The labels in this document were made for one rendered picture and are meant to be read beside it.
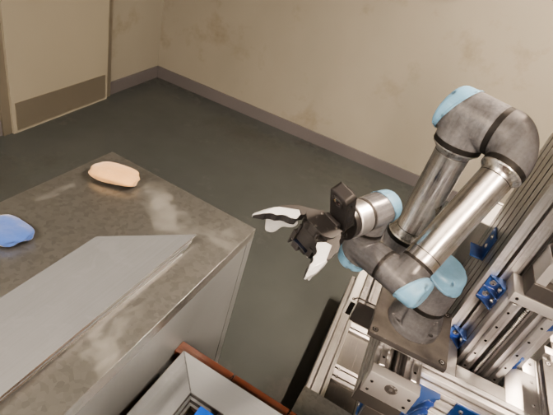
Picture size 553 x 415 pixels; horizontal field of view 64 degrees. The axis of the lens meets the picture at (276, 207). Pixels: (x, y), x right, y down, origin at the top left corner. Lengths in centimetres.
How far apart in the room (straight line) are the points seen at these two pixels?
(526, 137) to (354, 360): 154
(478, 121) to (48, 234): 110
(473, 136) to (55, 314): 100
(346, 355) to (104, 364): 148
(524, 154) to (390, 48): 314
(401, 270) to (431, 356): 42
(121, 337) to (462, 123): 90
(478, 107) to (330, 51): 322
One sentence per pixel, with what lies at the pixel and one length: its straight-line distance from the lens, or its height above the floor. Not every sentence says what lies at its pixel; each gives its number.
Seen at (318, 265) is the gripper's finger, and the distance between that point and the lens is 75.
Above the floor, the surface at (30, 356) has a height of 107.
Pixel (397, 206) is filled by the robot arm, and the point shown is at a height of 146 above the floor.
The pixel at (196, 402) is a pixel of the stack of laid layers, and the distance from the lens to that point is 126.
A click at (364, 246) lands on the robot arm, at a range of 99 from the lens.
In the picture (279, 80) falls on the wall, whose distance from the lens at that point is 445.
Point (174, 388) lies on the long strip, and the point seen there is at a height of 86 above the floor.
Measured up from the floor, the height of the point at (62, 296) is 107.
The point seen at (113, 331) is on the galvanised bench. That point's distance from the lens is 111.
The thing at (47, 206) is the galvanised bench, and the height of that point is 105.
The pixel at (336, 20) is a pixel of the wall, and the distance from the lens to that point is 418.
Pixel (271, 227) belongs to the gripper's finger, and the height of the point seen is 142.
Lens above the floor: 193
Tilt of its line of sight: 35 degrees down
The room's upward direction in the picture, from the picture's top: 17 degrees clockwise
